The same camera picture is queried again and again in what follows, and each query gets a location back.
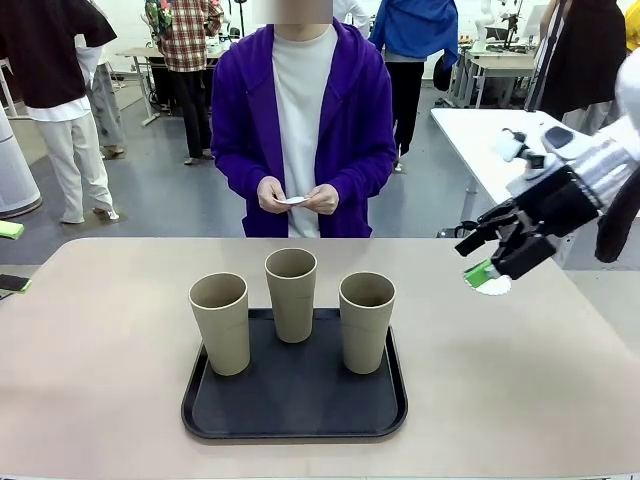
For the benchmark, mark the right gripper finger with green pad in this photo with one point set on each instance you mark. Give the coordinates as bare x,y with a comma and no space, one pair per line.
525,255
492,225

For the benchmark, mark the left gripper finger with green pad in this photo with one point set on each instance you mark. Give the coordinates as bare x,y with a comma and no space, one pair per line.
10,229
14,283

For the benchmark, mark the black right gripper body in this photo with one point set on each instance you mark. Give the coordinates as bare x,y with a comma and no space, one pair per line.
560,205

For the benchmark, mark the white scalloped paper coaster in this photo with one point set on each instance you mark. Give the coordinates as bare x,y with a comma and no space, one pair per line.
292,200
492,290

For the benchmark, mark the tall beige cup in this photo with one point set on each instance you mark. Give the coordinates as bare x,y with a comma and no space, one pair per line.
365,340
292,310
220,340

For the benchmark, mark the person's right forearm purple sleeve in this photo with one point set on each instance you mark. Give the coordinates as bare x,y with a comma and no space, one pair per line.
235,170

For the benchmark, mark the person's left forearm purple sleeve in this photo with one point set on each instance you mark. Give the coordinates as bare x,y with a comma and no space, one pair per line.
365,170

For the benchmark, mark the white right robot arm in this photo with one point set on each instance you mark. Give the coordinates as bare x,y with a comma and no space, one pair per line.
600,160

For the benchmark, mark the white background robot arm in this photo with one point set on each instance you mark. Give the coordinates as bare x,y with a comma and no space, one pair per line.
482,25

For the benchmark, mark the person's left hand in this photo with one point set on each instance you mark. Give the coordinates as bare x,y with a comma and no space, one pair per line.
325,200

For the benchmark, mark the person's right hand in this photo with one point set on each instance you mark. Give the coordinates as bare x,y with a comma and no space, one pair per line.
270,195

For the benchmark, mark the white table leg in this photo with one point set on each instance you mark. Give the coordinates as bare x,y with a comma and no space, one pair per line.
471,200

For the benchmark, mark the black table foot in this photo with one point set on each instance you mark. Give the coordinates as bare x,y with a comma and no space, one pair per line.
457,231

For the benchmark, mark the large white table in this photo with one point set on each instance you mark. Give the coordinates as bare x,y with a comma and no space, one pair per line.
470,135

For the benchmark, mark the person in black coat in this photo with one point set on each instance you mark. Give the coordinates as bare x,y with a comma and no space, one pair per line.
580,65

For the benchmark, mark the person in grey trousers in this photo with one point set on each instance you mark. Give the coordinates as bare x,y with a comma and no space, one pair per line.
107,110

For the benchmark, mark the grey workbench desk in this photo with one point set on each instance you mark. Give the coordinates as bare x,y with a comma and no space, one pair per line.
500,62

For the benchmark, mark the black hanging bag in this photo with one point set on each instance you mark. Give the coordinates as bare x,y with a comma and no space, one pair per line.
442,72

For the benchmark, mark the person in black shirt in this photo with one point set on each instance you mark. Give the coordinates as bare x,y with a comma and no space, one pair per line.
45,50

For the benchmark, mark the person in yellow top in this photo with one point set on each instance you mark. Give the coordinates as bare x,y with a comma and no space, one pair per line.
634,25

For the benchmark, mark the person in blue jacket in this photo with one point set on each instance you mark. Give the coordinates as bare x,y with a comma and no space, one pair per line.
415,25

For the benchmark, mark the grey desk with metal legs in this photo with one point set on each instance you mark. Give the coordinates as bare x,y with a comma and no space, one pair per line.
142,55

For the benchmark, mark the person in purple hoodie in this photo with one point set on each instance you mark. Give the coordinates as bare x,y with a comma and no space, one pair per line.
300,100

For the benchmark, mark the person in white shirt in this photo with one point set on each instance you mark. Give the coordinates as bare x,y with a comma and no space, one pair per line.
352,12

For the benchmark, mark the person in plaid shirt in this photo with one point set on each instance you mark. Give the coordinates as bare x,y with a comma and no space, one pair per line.
185,40

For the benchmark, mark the black plastic tray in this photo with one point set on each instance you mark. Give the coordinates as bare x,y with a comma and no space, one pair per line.
300,400

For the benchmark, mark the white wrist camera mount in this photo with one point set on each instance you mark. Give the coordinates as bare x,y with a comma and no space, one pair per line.
560,137

